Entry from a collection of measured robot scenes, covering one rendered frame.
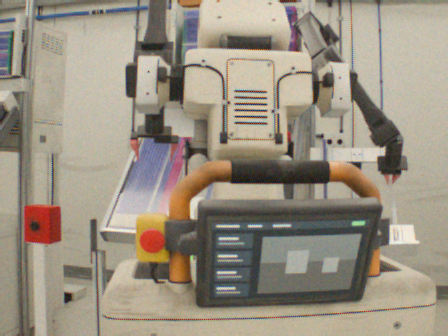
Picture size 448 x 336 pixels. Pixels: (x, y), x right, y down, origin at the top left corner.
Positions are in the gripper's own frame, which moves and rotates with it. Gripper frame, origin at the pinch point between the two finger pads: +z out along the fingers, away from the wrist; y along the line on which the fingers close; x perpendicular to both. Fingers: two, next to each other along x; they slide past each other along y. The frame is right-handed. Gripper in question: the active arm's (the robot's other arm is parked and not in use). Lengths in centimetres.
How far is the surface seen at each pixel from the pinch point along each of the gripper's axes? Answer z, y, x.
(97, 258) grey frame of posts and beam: 21, 106, 22
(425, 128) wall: 103, -47, -155
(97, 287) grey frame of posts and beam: 30, 106, 30
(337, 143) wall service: 110, 15, -147
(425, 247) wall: 165, -48, -99
